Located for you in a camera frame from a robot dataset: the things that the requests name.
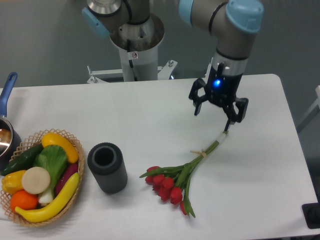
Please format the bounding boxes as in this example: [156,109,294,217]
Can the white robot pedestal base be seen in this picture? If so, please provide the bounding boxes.
[82,7,178,82]

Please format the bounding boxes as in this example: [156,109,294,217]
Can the green lettuce bok choy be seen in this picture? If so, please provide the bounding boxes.
[33,145,68,206]

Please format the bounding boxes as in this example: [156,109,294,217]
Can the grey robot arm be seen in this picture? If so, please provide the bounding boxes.
[82,0,264,126]

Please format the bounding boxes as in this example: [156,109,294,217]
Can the short yellow squash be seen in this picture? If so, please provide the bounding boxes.
[41,132,79,164]

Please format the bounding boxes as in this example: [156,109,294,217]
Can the black device at table edge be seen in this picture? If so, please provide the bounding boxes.
[301,202,320,229]

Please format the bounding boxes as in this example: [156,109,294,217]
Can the white frame at right edge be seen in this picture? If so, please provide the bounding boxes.
[296,85,320,134]

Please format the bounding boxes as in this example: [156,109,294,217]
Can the purple sweet potato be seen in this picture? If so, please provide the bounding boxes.
[54,163,78,196]

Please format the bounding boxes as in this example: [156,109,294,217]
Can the blue handled saucepan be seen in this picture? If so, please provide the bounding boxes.
[0,72,21,171]

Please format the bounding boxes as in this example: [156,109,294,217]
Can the yellow bell pepper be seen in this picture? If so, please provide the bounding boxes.
[1,170,26,195]

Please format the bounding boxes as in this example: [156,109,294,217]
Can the woven wicker basket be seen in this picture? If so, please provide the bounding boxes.
[0,128,85,228]

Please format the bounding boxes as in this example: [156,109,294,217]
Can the orange fruit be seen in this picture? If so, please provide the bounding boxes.
[10,190,38,213]

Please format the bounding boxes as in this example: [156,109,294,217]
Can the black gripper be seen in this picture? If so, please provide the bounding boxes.
[188,62,249,132]

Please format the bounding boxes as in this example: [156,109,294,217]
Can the beige round disc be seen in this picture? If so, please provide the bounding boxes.
[21,166,51,195]

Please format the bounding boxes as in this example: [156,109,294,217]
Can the green cucumber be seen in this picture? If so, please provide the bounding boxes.
[0,143,44,176]

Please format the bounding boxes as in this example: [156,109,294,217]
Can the long yellow squash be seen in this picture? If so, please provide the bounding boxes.
[15,172,80,223]

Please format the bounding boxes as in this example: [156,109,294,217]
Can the red tulip bouquet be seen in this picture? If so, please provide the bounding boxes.
[139,130,229,218]

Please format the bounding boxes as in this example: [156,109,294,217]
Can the dark grey ribbed vase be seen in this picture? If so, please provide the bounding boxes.
[87,142,128,195]

